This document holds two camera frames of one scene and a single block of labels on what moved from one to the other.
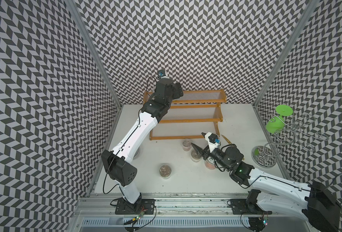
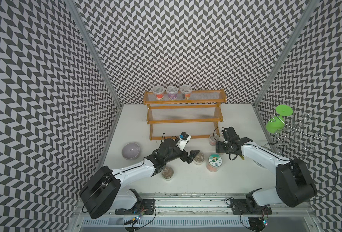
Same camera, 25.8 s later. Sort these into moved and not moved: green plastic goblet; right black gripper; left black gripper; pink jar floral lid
Moved: right black gripper; left black gripper
Not moved: green plastic goblet; pink jar floral lid
